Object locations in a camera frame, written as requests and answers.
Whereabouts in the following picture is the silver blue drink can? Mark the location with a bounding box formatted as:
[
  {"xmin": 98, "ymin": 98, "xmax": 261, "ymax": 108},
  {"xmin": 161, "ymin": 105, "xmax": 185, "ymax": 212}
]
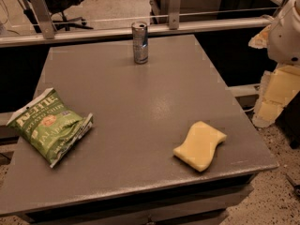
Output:
[{"xmin": 131, "ymin": 22, "xmax": 148, "ymax": 64}]

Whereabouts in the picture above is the grey table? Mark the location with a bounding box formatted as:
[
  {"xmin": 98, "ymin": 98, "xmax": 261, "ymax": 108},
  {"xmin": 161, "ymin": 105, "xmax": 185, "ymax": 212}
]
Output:
[{"xmin": 0, "ymin": 36, "xmax": 277, "ymax": 225}]

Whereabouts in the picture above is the green jalapeno chip bag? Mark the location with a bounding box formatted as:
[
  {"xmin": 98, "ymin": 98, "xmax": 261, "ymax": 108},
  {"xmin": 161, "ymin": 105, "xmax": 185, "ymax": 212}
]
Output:
[{"xmin": 7, "ymin": 88, "xmax": 93, "ymax": 168}]

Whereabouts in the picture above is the metal guard rail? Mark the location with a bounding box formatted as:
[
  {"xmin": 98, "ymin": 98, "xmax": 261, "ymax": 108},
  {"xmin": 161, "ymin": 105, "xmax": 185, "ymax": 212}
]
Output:
[{"xmin": 0, "ymin": 0, "xmax": 273, "ymax": 47}]

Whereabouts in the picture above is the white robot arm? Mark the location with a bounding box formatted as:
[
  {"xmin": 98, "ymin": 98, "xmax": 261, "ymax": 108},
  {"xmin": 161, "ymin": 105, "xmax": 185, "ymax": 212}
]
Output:
[{"xmin": 267, "ymin": 0, "xmax": 300, "ymax": 65}]

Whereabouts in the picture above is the black office chair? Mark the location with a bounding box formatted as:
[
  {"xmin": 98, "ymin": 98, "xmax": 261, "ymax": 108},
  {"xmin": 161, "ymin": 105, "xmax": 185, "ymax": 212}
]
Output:
[{"xmin": 45, "ymin": 0, "xmax": 90, "ymax": 31}]

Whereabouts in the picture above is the yellow sponge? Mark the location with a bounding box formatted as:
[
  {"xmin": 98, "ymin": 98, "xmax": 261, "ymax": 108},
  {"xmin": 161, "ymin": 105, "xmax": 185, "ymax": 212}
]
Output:
[{"xmin": 173, "ymin": 121, "xmax": 227, "ymax": 172}]

